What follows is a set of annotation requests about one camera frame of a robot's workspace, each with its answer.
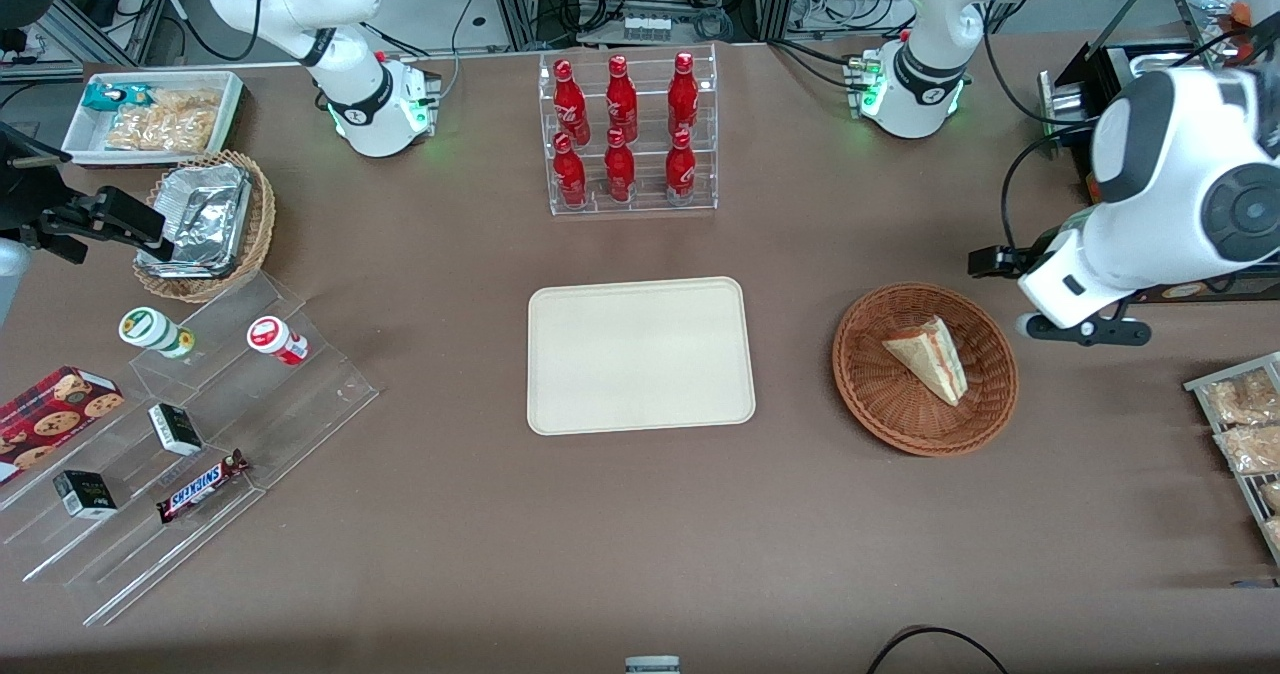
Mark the aluminium foil container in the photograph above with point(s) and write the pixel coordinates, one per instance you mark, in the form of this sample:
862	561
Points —
205	214

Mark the white power strip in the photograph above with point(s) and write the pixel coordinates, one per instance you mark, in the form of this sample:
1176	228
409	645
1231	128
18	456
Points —
647	27

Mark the oval light wicker basket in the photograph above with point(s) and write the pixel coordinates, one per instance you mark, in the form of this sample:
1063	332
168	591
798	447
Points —
262	214

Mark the teal snack packet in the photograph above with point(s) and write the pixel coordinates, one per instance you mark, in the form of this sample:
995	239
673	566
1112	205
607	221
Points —
105	96

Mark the red tartan cookie box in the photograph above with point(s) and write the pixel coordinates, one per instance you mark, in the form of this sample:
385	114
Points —
50	419

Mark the red sausage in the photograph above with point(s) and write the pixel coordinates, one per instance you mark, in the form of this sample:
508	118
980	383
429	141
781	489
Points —
1240	14
1245	54

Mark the grey metal clamp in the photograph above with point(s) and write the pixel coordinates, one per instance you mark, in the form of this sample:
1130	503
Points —
652	665

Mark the white rectangular snack bin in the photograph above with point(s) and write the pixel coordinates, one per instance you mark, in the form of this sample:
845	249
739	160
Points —
85	139

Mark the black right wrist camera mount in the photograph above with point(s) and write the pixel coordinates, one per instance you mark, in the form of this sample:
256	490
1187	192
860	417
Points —
30	194

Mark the small black box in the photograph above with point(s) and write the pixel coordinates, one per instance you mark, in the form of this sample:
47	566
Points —
176	430
85	494

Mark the red cola bottle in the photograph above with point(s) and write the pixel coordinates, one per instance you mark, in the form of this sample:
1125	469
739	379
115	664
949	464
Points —
570	176
619	172
621	102
683	96
569	104
680	172

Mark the red-lidded white cup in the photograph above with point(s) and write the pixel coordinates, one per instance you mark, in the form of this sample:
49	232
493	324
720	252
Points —
275	339

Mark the clear bag of crackers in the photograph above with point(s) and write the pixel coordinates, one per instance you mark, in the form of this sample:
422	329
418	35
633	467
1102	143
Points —
170	124

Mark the clear acrylic bottle rack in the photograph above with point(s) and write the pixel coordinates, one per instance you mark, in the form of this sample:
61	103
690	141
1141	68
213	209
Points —
650	204

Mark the stainless steel side bracket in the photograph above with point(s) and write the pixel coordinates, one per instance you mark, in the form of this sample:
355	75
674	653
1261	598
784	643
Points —
1062	102

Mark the black hot food warmer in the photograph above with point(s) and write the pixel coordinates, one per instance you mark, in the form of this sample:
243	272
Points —
1105	74

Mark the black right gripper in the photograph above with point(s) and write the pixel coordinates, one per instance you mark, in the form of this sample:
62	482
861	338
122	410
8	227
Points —
30	197

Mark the Snickers chocolate bar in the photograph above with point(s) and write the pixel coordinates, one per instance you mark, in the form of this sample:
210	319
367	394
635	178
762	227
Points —
200	487

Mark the clear bagged pastry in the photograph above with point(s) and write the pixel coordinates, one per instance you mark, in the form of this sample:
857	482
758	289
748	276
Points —
1252	449
1245	396

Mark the stainless steel pan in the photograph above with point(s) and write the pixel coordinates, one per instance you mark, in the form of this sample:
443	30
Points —
1165	62

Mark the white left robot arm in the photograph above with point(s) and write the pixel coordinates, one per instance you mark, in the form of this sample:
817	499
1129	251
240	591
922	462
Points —
920	14

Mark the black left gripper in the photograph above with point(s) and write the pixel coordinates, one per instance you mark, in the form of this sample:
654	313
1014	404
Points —
992	260

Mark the beige plastic tray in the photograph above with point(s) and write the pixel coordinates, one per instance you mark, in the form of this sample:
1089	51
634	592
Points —
640	354

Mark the round brown wicker basket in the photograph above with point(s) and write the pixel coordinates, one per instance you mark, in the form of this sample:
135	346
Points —
890	404

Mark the green-lidded white cup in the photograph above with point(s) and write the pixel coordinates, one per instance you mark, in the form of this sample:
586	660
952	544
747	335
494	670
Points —
150	329

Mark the triangle sandwich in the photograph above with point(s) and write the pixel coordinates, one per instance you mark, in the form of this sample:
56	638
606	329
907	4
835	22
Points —
935	359

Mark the clear acrylic stepped display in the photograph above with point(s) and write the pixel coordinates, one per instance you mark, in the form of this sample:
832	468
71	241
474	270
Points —
300	404

